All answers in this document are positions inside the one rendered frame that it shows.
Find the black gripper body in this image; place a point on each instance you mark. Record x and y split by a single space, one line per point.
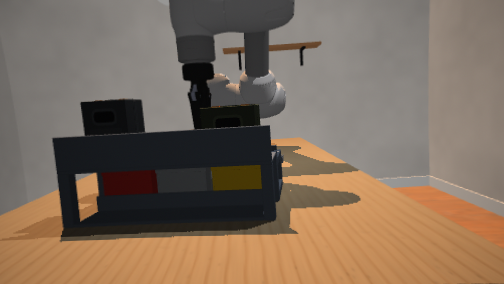
195 72

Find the yellow bin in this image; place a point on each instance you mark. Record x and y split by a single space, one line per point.
236 177

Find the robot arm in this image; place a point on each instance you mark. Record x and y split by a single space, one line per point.
195 22

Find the dark grey shelf rack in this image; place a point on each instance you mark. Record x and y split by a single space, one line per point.
198 148

